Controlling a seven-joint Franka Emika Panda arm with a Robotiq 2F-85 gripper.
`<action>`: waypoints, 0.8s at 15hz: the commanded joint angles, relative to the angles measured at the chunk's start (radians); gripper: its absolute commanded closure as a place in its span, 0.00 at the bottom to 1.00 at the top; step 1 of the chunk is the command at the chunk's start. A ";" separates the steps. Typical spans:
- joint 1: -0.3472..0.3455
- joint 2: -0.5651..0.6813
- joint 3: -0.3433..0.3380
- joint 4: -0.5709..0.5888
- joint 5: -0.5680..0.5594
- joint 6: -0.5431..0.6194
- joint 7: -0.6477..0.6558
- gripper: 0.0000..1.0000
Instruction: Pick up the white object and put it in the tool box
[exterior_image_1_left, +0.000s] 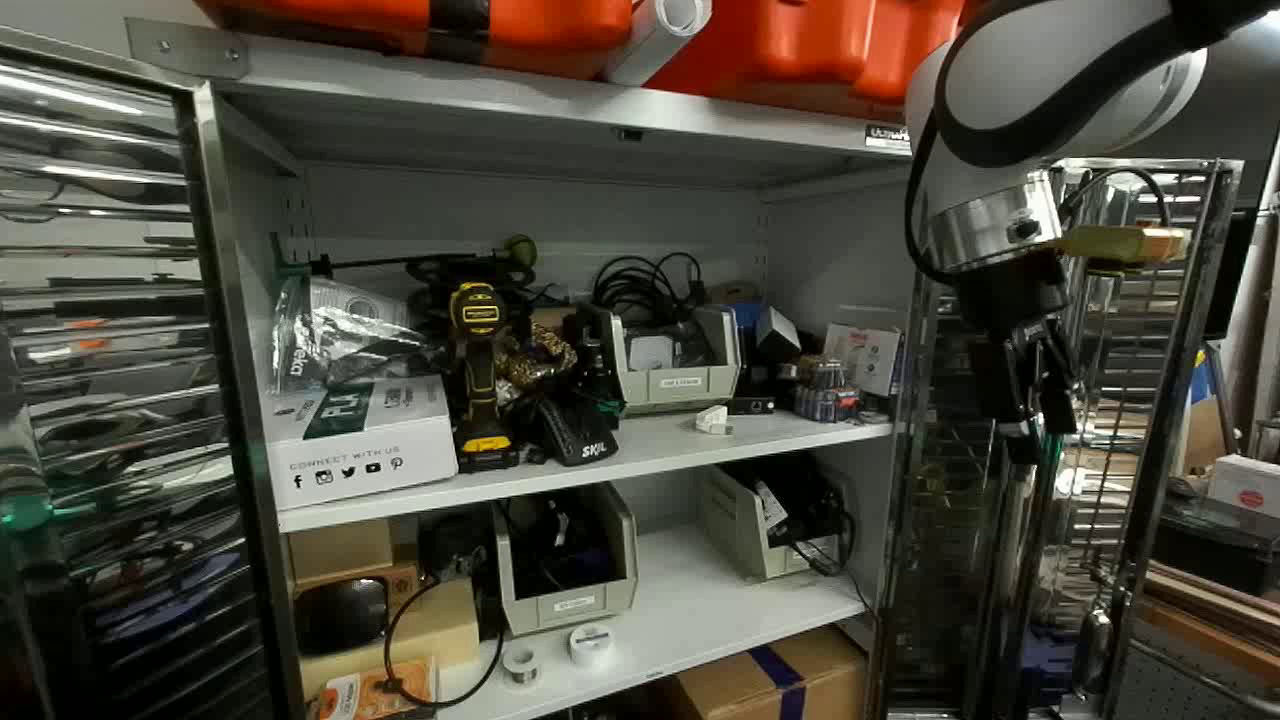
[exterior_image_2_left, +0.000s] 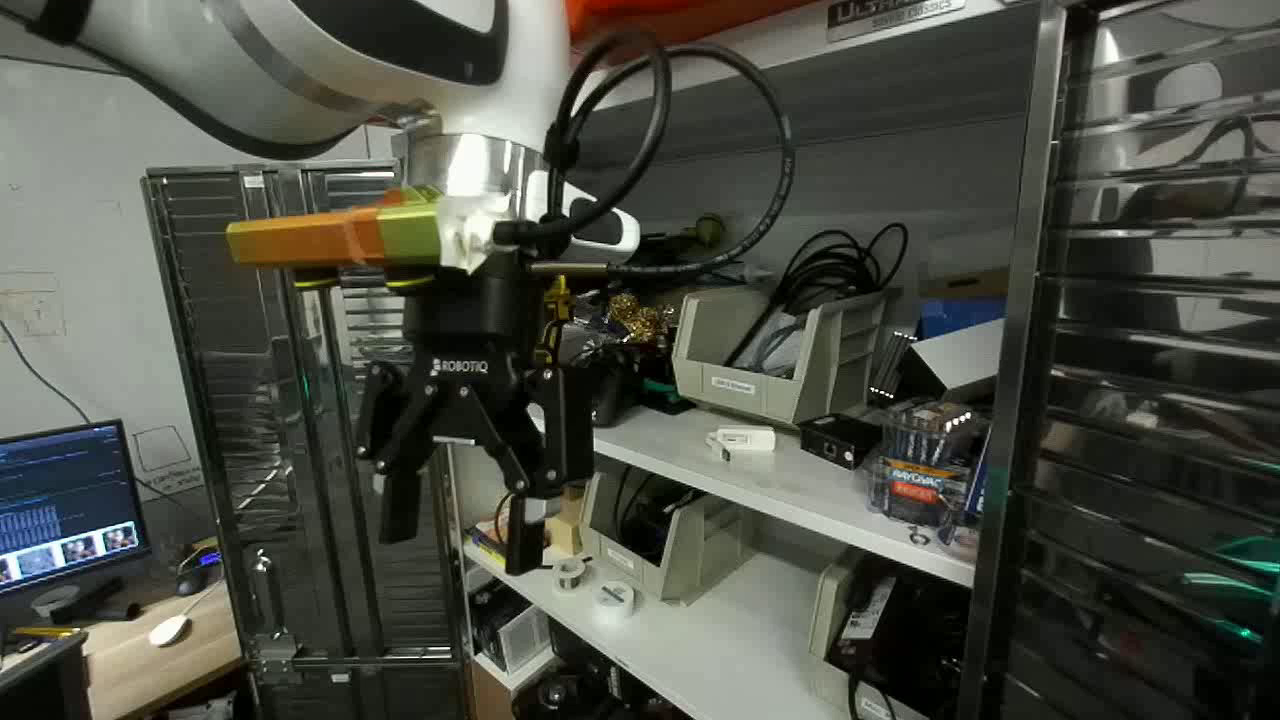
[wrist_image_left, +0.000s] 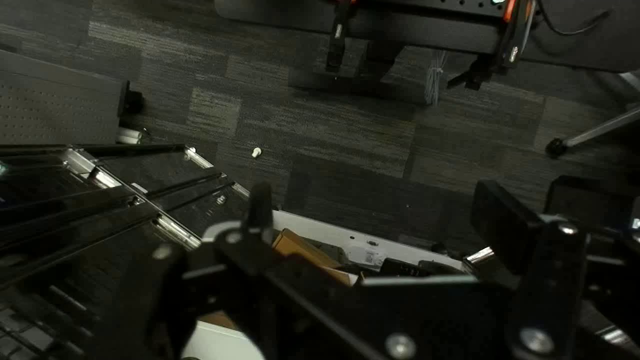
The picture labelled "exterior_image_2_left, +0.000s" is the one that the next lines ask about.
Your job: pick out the white card package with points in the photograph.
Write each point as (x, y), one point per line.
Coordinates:
(960, 358)

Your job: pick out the small white object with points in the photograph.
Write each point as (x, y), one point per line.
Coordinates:
(742, 440)

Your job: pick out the battery pack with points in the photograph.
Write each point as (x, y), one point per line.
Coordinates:
(927, 472)

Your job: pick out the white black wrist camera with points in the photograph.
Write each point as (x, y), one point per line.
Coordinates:
(603, 235)

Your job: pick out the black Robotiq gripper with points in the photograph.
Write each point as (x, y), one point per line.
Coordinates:
(465, 323)

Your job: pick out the blue box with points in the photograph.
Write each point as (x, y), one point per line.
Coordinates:
(960, 314)

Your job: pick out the black desk device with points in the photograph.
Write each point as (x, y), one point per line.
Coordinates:
(199, 570)

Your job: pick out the small black box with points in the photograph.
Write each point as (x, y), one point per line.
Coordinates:
(842, 440)

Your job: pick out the wooden desk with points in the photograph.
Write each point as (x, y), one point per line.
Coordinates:
(146, 675)

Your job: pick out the computer monitor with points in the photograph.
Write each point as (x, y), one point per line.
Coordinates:
(64, 507)

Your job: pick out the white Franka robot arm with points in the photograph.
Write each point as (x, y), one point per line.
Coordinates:
(265, 53)

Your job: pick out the orange plastic case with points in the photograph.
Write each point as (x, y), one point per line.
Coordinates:
(667, 18)

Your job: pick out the white metal shelf unit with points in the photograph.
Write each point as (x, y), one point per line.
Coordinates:
(745, 640)

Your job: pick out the white computer mouse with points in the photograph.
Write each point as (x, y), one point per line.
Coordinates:
(169, 631)

